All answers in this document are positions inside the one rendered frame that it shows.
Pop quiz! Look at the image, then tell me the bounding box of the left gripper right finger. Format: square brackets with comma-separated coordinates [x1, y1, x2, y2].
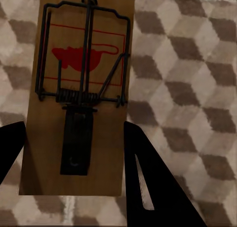
[123, 121, 207, 227]

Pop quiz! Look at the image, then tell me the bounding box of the mousetrap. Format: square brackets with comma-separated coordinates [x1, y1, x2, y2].
[19, 0, 135, 196]

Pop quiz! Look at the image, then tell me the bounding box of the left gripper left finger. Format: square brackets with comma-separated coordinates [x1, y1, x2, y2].
[0, 121, 26, 184]

